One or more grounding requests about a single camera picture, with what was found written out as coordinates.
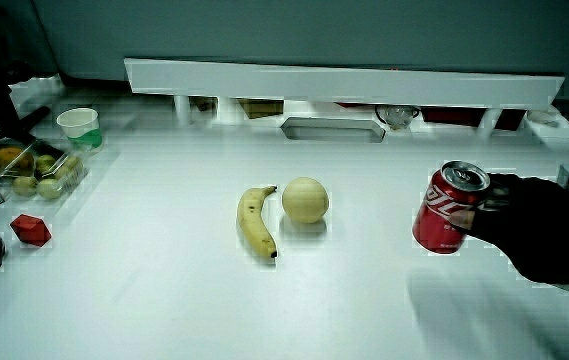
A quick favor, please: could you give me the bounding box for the person's right hand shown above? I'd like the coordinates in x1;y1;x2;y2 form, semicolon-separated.
447;164;569;289

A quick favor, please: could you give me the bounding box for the red cola can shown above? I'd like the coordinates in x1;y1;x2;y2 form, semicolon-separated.
412;160;492;255

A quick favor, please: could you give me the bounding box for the dark red box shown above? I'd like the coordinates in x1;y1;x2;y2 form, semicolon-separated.
420;106;528;132

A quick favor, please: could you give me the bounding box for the clear glass cup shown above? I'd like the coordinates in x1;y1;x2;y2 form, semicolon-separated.
375;104;421;132

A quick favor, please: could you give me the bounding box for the grey recessed tray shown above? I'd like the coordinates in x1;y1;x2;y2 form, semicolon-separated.
280;116;387;144

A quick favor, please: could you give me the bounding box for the pale yellow round fruit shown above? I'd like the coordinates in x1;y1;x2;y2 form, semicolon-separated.
281;176;330;225

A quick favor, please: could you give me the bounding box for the white shelf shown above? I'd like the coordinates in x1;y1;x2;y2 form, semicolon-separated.
123;57;566;141

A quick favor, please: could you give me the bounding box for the yellow banana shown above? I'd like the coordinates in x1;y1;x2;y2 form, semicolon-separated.
236;185;279;260

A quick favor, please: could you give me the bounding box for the brown box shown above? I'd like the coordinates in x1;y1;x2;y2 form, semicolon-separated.
237;98;285;120

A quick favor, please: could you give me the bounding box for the clear plastic fruit box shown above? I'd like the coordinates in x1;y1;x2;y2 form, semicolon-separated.
0;139;90;202

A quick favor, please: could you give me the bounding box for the white and green paper cup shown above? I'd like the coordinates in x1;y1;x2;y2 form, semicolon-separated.
56;107;104;150

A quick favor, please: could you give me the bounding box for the small green fruit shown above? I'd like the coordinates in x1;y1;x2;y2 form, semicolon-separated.
37;178;64;201
12;175;39;197
35;154;58;176
54;155;84;180

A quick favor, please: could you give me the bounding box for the red faceted block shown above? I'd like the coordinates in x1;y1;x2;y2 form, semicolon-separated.
9;213;53;248

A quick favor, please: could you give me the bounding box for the orange fruit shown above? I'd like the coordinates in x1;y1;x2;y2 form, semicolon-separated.
0;146;36;177

